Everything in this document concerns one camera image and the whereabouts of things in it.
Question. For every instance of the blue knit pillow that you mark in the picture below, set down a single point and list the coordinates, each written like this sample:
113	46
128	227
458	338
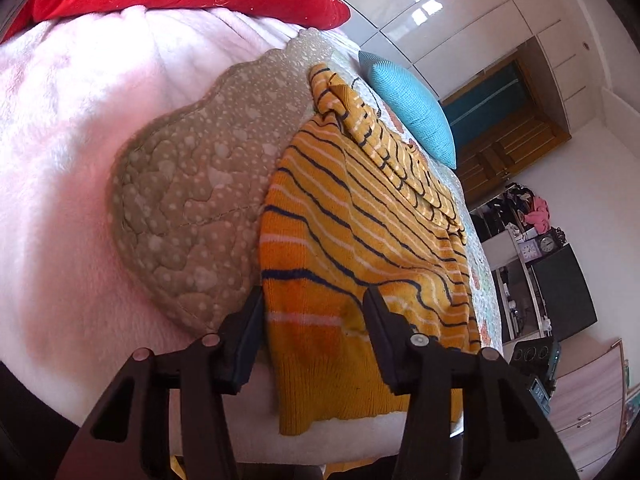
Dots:
410	100

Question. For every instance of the black speaker box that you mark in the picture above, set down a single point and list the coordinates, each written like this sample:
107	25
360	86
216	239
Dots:
535	360

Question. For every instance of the yellow striped knit sweater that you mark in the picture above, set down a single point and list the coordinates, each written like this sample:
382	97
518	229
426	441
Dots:
340	220

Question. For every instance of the black ornate clock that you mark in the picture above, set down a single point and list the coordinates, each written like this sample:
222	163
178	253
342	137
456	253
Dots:
548	243

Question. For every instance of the light wood drawer cabinet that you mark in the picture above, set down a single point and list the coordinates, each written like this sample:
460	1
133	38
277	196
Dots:
585	395

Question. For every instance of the glossy white wardrobe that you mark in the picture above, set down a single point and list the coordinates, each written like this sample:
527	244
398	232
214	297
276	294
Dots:
450	25

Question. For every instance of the brown wooden door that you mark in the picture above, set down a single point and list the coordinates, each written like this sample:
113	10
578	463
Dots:
510	147

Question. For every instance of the pink clothing heap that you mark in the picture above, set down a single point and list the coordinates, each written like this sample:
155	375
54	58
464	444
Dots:
537	212

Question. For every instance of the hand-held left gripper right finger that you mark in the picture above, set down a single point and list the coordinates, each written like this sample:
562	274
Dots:
382	340

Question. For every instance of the black television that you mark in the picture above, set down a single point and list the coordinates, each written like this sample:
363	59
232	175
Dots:
565	290

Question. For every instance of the beige quilted patchwork bedspread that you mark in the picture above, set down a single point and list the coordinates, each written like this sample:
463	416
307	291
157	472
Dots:
190	200

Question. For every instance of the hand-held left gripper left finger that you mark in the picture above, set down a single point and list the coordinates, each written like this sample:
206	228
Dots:
247	341

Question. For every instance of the white shelf unit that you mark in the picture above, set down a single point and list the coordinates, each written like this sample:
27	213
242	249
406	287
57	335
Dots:
505	280

